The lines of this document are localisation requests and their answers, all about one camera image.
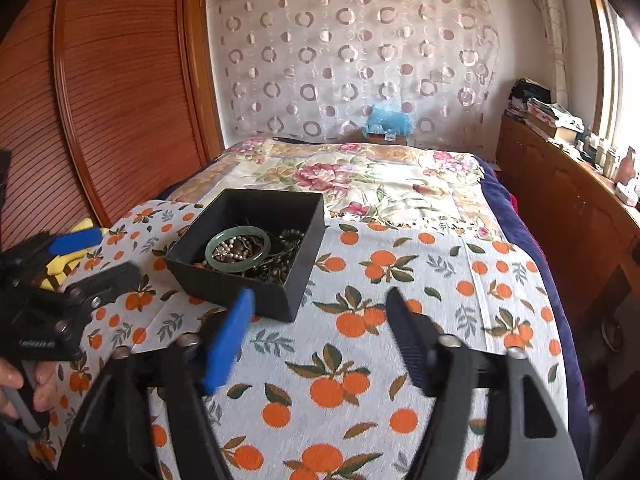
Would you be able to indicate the floral blanket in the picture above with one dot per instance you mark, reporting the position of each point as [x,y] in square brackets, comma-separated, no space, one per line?
[350,180]

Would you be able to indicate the small cardboard box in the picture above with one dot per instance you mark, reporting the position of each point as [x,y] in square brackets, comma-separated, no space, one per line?
[387,137]

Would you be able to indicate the black square box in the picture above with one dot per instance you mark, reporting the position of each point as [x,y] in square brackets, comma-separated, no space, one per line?
[270,300]

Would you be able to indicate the small cream pearl strand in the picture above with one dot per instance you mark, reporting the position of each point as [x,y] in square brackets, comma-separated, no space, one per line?
[232,252]

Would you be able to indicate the yellow cloth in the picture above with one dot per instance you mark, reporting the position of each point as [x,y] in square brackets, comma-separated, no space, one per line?
[52,272]

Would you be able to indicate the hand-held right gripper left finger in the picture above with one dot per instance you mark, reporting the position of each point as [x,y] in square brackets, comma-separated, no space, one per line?
[225,345]

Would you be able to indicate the row of small bottles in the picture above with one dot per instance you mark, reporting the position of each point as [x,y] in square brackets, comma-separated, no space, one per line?
[610,160]

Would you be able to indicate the green jade bangle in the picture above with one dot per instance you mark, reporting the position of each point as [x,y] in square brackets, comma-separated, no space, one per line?
[212,252]

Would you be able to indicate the wooden side cabinet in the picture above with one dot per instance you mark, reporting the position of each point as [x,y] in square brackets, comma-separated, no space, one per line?
[575,210]

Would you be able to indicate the stack of books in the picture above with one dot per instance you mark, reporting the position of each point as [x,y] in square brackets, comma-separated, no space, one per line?
[545,110]

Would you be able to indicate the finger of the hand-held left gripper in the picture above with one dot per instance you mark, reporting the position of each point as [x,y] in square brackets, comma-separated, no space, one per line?
[107,282]
[75,241]

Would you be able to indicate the white patterned curtain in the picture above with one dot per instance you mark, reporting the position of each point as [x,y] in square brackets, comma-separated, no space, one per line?
[555,25]

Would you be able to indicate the brown wooden wardrobe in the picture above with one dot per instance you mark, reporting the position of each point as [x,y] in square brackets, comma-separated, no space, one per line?
[125,85]

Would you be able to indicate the person's left hand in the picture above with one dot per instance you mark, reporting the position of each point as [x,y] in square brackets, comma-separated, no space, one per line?
[42,385]

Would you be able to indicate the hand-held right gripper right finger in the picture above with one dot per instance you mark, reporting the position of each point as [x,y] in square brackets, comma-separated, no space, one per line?
[410,345]

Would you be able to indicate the orange fruit print tablecloth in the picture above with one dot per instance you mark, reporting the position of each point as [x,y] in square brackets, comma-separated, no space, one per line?
[425,360]

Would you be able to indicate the sheer curtain with circles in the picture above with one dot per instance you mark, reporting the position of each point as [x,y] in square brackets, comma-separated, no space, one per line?
[350,50]

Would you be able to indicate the window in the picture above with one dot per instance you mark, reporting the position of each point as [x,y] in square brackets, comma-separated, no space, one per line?
[620,70]

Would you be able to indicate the purple blanket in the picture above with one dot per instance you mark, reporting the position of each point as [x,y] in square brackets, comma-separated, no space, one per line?
[550,270]

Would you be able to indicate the blue plastic bag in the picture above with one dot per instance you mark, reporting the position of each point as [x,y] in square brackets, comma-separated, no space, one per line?
[390,117]

